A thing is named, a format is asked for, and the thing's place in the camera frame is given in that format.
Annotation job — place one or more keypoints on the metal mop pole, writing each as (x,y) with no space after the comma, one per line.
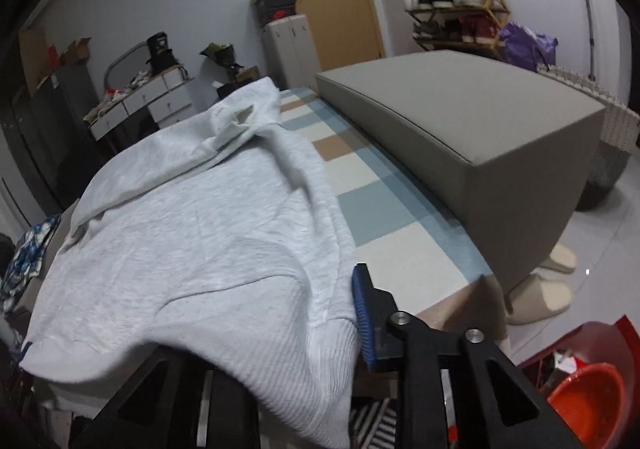
(586,19)

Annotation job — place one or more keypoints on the black and red shoe box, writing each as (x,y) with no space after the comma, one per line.
(277,15)

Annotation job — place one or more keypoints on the small black box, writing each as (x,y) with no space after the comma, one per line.
(227,90)

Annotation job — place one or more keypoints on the orange plastic basin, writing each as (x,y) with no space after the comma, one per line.
(590,389)

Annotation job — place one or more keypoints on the small brown box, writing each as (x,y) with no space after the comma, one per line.
(247,74)

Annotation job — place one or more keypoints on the checkered tablecloth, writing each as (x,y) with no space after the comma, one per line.
(400,239)

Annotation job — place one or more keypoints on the beige slipper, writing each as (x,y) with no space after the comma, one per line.
(540,301)
(557,259)

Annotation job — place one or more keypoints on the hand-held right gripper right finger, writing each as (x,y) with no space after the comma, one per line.
(361,314)

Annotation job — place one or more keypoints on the tall black box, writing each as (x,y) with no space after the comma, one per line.
(160,49)

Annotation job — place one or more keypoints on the large flat cardboard sheet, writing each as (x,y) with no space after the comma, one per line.
(32,59)

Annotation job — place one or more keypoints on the light grey hoodie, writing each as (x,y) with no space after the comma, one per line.
(200,254)

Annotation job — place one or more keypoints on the dark wrapped flower bouquet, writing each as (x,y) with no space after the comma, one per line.
(217,49)

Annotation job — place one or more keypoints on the black white striped mat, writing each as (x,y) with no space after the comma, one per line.
(372,424)

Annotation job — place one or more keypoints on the dark grey refrigerator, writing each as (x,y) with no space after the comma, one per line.
(65,114)

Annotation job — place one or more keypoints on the grey upholstered ottoman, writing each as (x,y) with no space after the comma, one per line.
(475,139)

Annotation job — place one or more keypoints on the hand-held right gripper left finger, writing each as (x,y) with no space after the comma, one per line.
(175,379)

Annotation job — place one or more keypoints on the arched mirror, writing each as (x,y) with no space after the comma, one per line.
(125,64)

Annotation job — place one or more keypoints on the wicker basket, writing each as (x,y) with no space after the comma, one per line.
(615,129)

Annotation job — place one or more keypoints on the dark wardrobe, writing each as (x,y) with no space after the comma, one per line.
(20,154)

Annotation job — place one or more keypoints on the beige upright suitcase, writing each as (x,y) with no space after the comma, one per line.
(292,49)

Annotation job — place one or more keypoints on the purple bag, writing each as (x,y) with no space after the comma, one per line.
(525,46)

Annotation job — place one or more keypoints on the open brown cardboard box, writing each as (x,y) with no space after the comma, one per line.
(75,51)

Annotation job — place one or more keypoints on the wooden door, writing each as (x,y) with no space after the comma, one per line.
(330,4)

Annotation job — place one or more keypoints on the small red box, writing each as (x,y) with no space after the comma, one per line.
(52,58)

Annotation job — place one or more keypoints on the white drawer desk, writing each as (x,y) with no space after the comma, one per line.
(150,96)

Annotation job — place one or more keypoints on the blue plaid cloth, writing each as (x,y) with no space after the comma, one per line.
(27,249)

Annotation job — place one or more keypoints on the pile of desk clutter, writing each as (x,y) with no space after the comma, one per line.
(115,96)

